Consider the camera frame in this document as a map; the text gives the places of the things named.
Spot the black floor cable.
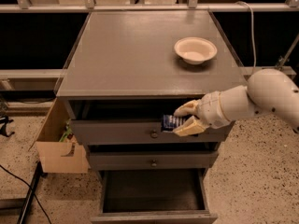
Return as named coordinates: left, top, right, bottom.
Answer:
left=0, top=163, right=53, bottom=224

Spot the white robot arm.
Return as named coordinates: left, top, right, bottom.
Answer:
left=174, top=69, right=299, bottom=136

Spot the grey open bottom drawer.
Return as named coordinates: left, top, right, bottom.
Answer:
left=91, top=169, right=218, bottom=224

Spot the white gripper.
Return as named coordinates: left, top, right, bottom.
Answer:
left=173, top=91, right=231, bottom=136

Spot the grey top drawer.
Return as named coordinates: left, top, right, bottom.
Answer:
left=70, top=119, right=233, bottom=146

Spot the cardboard box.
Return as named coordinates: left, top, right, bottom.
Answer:
left=35, top=99, right=89, bottom=174

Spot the white cable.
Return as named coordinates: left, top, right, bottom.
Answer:
left=235, top=1, right=258, bottom=77

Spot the green packet in box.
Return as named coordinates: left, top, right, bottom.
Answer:
left=60, top=120, right=73, bottom=142

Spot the grey middle drawer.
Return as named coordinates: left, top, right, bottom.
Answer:
left=89, top=151, right=218, bottom=171

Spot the metal railing frame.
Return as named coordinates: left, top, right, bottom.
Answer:
left=0, top=0, right=299, bottom=91

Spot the dark blue rxbar wrapper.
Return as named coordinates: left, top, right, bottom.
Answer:
left=161, top=115, right=187, bottom=132

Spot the grey wooden drawer cabinet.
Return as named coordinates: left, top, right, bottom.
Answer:
left=55, top=9, right=253, bottom=224

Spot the black clamp on floor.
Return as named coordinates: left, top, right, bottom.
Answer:
left=0, top=116, right=15, bottom=137

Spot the white paper bowl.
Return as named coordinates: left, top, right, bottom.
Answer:
left=174, top=37, right=218, bottom=65

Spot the black metal floor bar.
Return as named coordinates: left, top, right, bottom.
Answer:
left=17, top=161, right=43, bottom=224

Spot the metal bracket strut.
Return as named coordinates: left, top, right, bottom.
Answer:
left=275, top=33, right=299, bottom=70

